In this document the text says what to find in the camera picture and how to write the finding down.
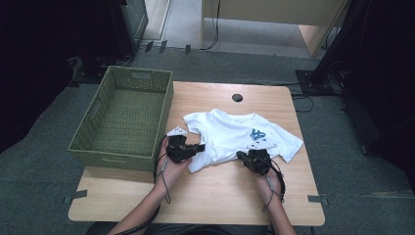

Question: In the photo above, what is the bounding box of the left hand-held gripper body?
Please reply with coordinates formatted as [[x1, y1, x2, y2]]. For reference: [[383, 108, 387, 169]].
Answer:
[[165, 126, 190, 165]]

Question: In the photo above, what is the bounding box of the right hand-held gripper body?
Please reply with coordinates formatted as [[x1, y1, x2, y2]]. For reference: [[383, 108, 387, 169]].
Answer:
[[246, 142, 278, 177]]

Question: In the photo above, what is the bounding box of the white t-shirt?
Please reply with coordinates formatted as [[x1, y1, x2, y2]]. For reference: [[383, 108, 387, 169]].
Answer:
[[182, 108, 304, 174]]

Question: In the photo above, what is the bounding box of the green woven basket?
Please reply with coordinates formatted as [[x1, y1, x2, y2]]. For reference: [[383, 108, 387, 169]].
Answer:
[[68, 66, 174, 172]]

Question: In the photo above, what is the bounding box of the person's right hand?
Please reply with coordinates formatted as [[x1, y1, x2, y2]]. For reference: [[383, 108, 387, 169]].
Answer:
[[254, 169, 284, 204]]

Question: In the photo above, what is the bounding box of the person's left hand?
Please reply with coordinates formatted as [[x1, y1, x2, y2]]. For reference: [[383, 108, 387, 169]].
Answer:
[[156, 136, 193, 194]]

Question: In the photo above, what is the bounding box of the grey tape strip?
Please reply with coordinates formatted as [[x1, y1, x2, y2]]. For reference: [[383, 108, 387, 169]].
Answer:
[[63, 189, 88, 205], [307, 194, 330, 207]]

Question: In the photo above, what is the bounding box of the person's dark clothing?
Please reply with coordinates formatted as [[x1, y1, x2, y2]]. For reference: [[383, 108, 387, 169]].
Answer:
[[85, 221, 273, 235]]

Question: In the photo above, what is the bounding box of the black metal stand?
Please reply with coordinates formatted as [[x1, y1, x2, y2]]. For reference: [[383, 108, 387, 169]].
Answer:
[[295, 0, 373, 97]]

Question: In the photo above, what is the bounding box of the black cabinet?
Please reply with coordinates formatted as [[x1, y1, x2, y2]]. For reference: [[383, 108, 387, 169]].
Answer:
[[77, 0, 150, 77]]

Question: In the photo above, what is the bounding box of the beige desk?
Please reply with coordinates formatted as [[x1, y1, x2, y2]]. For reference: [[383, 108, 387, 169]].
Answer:
[[200, 0, 351, 58]]

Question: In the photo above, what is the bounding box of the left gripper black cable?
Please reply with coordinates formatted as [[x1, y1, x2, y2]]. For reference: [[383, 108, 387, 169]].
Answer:
[[114, 135, 173, 235]]

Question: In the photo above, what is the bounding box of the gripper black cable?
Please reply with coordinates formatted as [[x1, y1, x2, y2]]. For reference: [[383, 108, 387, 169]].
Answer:
[[260, 158, 287, 212], [114, 135, 173, 235]]

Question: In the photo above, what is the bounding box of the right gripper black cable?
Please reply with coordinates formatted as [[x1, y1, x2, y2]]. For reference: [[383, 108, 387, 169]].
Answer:
[[260, 158, 287, 212]]

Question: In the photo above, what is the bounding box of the black floor cable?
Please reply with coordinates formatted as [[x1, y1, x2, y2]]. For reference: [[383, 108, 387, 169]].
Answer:
[[291, 93, 315, 114]]

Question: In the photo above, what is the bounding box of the black hanging cable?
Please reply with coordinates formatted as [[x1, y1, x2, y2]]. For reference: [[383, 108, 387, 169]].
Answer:
[[199, 0, 222, 52]]

